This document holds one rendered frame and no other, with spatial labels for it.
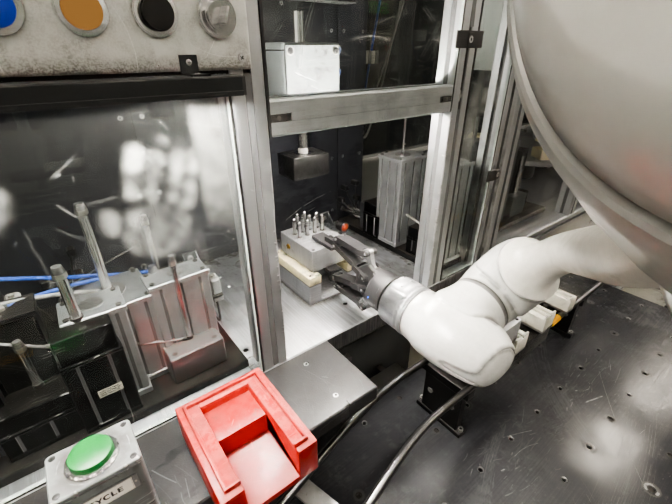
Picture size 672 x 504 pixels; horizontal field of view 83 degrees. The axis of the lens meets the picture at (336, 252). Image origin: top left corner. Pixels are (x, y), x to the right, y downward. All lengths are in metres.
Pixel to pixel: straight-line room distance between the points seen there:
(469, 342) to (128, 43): 0.52
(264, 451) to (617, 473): 0.68
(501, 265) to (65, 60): 0.58
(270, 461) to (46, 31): 0.51
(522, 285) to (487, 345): 0.12
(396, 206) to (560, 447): 0.62
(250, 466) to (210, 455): 0.06
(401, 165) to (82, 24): 0.69
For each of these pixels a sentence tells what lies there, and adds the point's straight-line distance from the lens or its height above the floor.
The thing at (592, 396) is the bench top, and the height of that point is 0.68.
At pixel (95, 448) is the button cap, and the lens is 0.49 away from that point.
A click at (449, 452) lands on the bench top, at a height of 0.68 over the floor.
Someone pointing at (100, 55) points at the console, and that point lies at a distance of 0.44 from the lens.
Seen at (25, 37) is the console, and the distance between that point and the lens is 0.44.
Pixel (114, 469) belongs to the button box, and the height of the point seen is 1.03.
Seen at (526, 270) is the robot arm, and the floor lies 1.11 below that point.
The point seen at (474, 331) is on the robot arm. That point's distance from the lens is 0.57.
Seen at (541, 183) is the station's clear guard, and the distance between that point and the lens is 1.24.
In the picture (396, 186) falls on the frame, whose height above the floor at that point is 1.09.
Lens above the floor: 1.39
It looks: 28 degrees down
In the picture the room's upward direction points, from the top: straight up
